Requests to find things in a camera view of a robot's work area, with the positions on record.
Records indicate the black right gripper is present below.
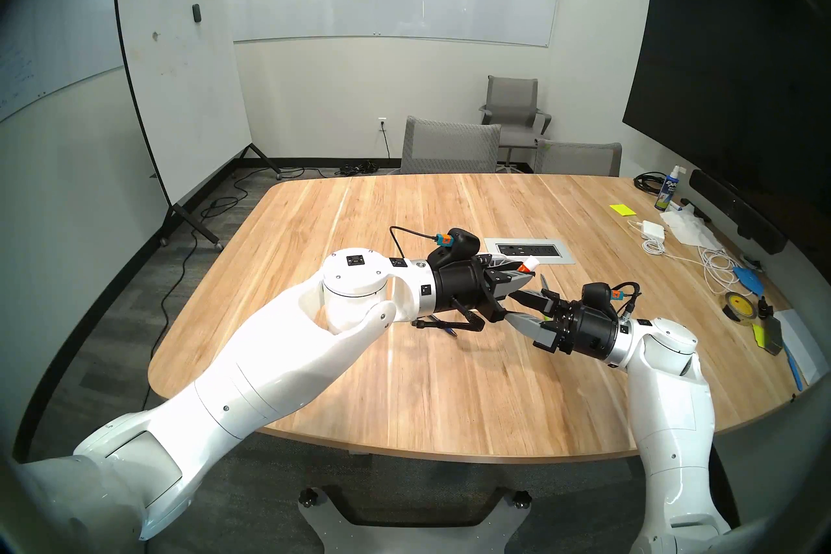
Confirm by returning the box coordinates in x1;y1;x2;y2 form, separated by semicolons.
503;289;621;359

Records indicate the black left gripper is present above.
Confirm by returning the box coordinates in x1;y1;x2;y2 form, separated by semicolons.
430;256;538;325

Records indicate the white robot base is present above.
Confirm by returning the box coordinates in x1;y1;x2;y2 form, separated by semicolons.
297;486;533;554

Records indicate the blue pen beside paper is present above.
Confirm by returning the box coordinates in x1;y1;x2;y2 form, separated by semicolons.
784;342;806;392

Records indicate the silver table power outlet panel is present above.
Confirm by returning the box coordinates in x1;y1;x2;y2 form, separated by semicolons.
484;238;576;265

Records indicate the grey mesh table chair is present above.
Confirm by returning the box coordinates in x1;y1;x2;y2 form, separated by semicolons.
401;116;502;175
534;139;623;177

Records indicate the grey office chair with armrests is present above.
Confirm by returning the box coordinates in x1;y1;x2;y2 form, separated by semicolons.
479;75;552;170

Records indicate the white crumpled tissue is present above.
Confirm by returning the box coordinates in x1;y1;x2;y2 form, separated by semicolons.
659;209;725;250

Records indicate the Expo cleaner spray bottle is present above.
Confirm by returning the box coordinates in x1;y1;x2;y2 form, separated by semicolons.
654;165;686;211

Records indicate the black yellow tape roll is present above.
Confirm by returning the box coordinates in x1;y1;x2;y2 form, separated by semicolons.
724;291;760;324

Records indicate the blue flat object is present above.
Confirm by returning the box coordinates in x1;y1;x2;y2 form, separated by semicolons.
734;266;770;295

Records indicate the black video sound bar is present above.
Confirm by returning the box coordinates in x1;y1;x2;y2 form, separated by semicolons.
688;168;788;255

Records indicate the grey yellow eraser block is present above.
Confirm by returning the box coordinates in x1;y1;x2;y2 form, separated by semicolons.
753;316;786;357

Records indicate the white paper sheet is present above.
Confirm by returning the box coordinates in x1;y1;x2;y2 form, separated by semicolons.
776;309;831;388

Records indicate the mobile whiteboard on stand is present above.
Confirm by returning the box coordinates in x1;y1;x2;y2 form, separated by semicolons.
112;0;283;252

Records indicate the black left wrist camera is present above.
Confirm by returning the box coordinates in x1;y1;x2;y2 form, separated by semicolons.
445;228;482;268

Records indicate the black left gripper cable loop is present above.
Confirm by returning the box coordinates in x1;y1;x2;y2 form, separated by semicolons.
412;313;484;333

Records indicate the black right camera cable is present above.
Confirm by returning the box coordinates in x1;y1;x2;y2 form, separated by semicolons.
610;281;643;320

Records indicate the black camera cable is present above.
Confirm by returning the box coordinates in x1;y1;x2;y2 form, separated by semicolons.
389;226;442;261
610;281;643;320

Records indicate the black left camera cable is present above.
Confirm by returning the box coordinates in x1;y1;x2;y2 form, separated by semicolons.
389;226;442;261

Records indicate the black floor cable bundle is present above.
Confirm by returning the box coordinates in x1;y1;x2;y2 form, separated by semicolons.
334;161;397;177

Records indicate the white charger cable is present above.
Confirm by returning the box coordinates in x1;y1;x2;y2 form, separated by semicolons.
626;220;747;297

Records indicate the large black wall screen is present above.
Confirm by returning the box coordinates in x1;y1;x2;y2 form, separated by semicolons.
622;0;831;216

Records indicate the wall whiteboard with writing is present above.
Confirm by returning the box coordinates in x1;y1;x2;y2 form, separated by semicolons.
0;0;199;125

